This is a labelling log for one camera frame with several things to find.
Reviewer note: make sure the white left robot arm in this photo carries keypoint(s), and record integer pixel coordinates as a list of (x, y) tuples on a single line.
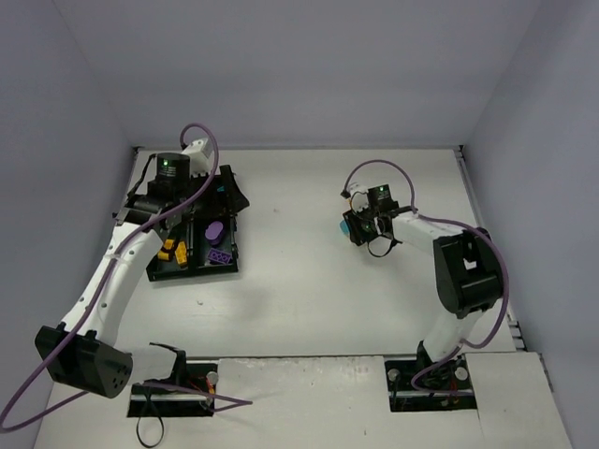
[(81, 351)]

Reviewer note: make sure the orange 2x4 lego brick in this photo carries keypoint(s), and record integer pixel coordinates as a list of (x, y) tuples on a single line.
[(168, 250)]

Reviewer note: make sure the large teal lego brick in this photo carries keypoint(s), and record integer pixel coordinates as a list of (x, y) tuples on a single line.
[(344, 228)]

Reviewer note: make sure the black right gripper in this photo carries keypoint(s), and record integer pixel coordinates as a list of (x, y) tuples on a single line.
[(355, 227)]

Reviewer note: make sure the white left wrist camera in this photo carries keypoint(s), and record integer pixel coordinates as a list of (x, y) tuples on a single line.
[(199, 152)]

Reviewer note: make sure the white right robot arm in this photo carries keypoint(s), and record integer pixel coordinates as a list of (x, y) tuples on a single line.
[(469, 278)]

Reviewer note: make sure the purple round paw lego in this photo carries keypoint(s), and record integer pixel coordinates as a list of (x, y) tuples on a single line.
[(214, 233)]

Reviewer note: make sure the purple 2x4 lego brick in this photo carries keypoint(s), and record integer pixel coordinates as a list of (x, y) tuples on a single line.
[(219, 257)]

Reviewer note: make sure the black four-compartment bin tray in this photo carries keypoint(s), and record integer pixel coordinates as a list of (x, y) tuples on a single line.
[(192, 233)]

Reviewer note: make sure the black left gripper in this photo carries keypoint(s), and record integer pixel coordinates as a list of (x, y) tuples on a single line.
[(225, 188)]

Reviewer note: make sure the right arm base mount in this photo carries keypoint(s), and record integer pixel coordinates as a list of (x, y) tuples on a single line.
[(447, 389)]

